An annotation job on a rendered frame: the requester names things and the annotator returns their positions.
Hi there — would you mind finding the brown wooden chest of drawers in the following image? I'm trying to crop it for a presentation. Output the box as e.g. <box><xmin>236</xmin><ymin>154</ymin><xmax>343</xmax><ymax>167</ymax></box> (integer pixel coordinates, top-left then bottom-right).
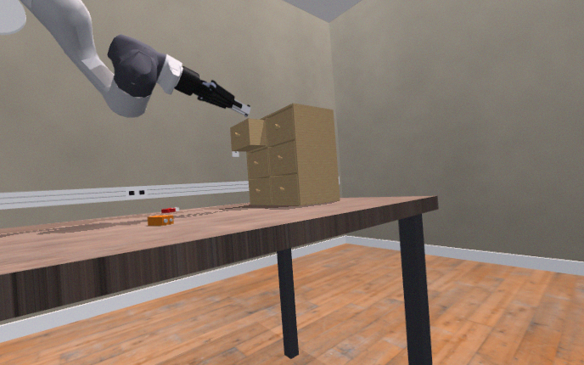
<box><xmin>246</xmin><ymin>104</ymin><xmax>340</xmax><ymax>205</ymax></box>

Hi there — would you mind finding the brown wooden drawer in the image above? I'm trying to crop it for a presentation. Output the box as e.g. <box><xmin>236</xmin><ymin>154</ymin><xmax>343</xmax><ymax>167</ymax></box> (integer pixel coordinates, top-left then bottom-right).
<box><xmin>269</xmin><ymin>141</ymin><xmax>297</xmax><ymax>174</ymax></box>
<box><xmin>248</xmin><ymin>149</ymin><xmax>269</xmax><ymax>177</ymax></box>
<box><xmin>230</xmin><ymin>118</ymin><xmax>267</xmax><ymax>152</ymax></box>
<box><xmin>250</xmin><ymin>177</ymin><xmax>272</xmax><ymax>204</ymax></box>
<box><xmin>267</xmin><ymin>108</ymin><xmax>295</xmax><ymax>145</ymax></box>
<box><xmin>271</xmin><ymin>174</ymin><xmax>299</xmax><ymax>204</ymax></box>

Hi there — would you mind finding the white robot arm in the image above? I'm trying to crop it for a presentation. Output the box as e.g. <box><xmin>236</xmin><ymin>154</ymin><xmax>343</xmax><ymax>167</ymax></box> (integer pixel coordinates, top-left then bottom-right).
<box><xmin>20</xmin><ymin>0</ymin><xmax>183</xmax><ymax>117</ymax></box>

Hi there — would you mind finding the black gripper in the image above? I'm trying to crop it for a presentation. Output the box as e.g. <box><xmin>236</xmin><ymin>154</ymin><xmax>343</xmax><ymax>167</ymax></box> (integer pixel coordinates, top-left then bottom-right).
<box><xmin>174</xmin><ymin>66</ymin><xmax>250</xmax><ymax>115</ymax></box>

